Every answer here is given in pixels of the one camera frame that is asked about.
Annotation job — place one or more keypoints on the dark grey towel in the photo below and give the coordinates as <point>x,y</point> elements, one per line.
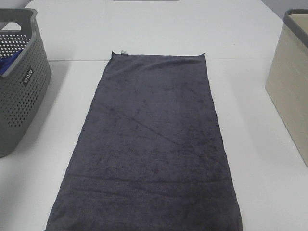
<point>150,155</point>

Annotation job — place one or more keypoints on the blue towel in basket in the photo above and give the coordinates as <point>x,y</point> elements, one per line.
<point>6,62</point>

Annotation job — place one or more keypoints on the grey perforated plastic basket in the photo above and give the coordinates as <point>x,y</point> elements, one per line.
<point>24,85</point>

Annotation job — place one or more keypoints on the beige fabric storage bin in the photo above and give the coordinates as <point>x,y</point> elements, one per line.
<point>287,82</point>

